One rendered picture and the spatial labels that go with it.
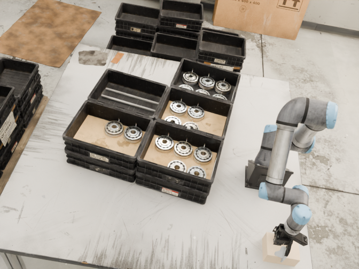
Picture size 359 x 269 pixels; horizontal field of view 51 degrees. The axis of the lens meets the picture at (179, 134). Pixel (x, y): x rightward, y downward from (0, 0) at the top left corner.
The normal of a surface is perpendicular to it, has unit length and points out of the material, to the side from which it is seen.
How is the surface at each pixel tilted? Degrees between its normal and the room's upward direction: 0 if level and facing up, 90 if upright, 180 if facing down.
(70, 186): 0
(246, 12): 74
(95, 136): 0
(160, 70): 0
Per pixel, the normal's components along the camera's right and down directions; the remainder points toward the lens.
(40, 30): 0.14, -0.68
